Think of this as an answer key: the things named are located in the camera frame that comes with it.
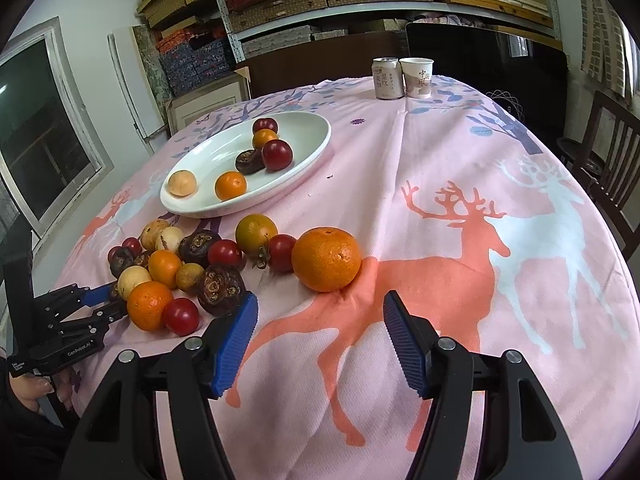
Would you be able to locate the small dark red plum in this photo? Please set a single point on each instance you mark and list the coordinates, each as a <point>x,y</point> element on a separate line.
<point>265,123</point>

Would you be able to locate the white board leaning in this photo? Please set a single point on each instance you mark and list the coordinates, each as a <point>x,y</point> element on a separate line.
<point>134,84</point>

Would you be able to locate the red cherry tomato centre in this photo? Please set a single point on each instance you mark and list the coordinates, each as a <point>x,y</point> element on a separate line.
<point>225,253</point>

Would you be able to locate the pink drink can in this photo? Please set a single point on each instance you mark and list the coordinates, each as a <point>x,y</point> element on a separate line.
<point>387,79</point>

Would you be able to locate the dark wooden chair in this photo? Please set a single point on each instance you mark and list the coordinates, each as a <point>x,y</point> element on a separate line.
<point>608,180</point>

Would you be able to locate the pink deer tablecloth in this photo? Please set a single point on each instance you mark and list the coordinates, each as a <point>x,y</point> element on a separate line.
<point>471,219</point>

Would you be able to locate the tan fruit back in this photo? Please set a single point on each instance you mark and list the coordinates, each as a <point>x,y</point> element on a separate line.
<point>150,233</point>

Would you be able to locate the small red tomato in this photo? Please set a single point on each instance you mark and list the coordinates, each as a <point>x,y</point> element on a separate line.
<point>113,251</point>
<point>133,245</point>

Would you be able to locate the small red tomato back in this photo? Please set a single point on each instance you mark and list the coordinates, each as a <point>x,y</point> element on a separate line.
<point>133,245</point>

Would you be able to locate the person's left hand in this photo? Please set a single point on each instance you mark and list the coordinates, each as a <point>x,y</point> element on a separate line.
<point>29,389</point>

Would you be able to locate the large orange mandarin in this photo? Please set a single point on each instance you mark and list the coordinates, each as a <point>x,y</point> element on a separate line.
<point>326,259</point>

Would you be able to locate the white paper cup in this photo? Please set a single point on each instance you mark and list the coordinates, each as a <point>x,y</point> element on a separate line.
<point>418,73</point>

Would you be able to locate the white oval plate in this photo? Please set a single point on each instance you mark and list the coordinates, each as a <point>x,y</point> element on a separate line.
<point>308,135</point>

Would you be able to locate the pale yellow round fruit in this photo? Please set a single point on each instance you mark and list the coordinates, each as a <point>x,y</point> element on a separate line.
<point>182,183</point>

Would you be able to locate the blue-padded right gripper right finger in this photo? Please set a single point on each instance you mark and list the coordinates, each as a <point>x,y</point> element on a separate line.
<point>522,434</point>

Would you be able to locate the pale yellow fruit centre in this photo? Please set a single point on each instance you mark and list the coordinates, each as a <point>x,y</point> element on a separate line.
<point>130,278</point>

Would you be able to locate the olive yellow small fruit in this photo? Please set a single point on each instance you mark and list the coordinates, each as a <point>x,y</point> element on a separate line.
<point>188,276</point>

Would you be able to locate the dark mangosteen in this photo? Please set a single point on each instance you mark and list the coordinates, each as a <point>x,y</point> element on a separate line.
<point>113,293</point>
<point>220,290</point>
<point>121,261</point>
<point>249,162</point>
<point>194,248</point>

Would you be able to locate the checked curtain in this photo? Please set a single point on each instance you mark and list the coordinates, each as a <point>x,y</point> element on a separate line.
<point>603,49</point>

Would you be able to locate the red cherry tomato with stem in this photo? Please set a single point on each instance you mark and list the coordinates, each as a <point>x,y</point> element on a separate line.
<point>276,254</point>

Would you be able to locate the green-orange tomato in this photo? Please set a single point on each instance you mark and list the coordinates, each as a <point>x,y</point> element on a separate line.
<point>253,232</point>

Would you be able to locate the orange mandarin front left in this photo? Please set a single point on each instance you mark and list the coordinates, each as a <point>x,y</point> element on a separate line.
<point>146,304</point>

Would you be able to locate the yellow-orange tomato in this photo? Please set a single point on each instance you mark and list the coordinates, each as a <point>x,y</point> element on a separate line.
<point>263,136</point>

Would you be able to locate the framed picture leaning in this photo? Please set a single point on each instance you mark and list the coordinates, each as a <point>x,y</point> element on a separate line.
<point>228,90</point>

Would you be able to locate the red cherry tomato front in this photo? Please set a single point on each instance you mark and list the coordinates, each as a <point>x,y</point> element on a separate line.
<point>181,317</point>

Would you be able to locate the window with white frame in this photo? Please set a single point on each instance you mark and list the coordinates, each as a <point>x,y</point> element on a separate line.
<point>50,151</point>

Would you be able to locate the small orange fruit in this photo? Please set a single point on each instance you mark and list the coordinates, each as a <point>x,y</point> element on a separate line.
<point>163,266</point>

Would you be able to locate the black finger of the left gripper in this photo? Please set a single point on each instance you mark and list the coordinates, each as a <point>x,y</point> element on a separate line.
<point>100,317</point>

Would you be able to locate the small orange mandarin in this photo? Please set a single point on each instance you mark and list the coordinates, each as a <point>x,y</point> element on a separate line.
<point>230,185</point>

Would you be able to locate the dark mangosteen back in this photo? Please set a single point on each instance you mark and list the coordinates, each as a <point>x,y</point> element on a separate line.
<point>194,248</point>

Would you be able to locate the pale fruit back right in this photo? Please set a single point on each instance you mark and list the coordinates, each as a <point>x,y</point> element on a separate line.
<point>169,239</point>

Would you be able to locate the dark cabinet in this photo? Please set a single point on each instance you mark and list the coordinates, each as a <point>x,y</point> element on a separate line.
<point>316,61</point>

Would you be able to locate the small red tomato left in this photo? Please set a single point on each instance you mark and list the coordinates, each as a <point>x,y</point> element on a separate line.
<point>113,251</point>

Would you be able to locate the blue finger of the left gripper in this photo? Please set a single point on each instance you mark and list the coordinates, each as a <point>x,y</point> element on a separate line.
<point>92,297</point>

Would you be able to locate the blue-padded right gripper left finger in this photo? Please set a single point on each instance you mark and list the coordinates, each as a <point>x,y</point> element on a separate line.
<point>118,436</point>

